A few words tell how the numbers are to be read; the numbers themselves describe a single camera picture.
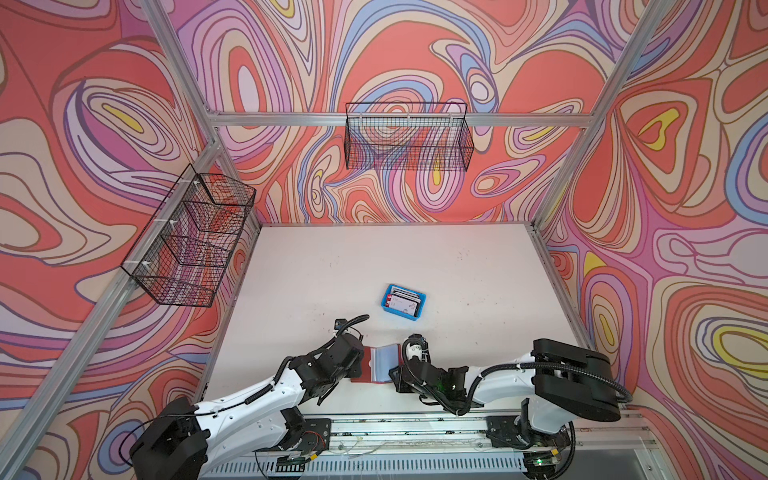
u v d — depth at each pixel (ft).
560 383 1.47
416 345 2.51
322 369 2.05
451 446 2.38
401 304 3.06
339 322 2.45
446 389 2.07
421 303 3.08
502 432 2.41
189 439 1.33
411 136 3.14
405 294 3.15
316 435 2.37
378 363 2.77
